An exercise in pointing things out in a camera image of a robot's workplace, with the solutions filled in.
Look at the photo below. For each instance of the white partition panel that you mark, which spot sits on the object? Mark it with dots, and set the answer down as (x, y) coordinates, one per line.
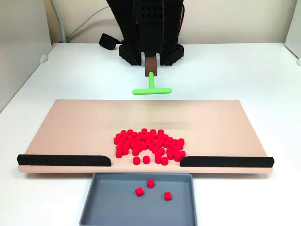
(18, 47)
(295, 23)

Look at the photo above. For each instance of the black foam rail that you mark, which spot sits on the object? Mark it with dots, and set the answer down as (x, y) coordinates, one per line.
(63, 160)
(225, 162)

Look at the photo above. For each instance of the green T pusher brown block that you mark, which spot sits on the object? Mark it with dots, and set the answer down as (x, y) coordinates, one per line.
(151, 82)

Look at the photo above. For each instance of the beige board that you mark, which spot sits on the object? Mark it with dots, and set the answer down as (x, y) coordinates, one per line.
(70, 129)

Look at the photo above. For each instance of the white round bumper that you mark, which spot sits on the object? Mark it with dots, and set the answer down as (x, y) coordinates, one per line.
(43, 58)
(298, 61)

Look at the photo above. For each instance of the red cylindrical granule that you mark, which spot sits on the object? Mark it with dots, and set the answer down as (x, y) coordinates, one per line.
(136, 160)
(158, 160)
(139, 192)
(164, 161)
(146, 160)
(150, 184)
(167, 196)

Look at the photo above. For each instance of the heap of red granules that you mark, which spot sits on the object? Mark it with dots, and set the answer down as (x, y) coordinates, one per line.
(145, 141)

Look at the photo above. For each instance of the grey tray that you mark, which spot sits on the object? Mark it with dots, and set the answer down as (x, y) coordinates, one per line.
(117, 207)

